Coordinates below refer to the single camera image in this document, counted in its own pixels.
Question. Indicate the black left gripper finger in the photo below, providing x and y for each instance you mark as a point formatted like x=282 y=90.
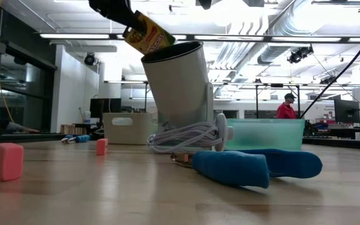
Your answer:
x=114 y=11

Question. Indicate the yellow green Crayola crayon box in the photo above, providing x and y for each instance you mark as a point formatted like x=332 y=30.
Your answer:
x=155 y=39

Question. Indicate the salmon pink eraser block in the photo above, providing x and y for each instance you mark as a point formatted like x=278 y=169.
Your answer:
x=102 y=147
x=9 y=162

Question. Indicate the long linear ceiling light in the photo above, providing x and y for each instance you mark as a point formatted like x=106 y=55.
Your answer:
x=73 y=36

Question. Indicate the black computer monitor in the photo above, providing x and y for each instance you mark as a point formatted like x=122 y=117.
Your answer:
x=347 y=111
x=105 y=107

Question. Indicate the white spotlight lamp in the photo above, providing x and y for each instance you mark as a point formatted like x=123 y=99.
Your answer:
x=180 y=84

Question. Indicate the white bottle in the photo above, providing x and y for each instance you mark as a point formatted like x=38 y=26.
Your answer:
x=87 y=117

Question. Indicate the wooden block set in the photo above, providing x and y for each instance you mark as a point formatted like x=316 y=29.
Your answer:
x=72 y=129

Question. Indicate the teal translucent plastic bin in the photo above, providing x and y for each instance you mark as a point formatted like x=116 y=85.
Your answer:
x=267 y=134

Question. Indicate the person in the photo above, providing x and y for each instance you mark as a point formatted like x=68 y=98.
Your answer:
x=286 y=109

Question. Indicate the dark office desk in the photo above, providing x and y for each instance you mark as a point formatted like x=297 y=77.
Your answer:
x=339 y=131

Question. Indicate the black metal table frame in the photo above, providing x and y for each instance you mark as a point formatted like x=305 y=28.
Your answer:
x=27 y=137

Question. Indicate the silver ceiling air duct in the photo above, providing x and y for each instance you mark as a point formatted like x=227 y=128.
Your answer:
x=270 y=53

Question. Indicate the black ceiling camera cluster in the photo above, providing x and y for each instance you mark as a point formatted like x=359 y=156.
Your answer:
x=300 y=53

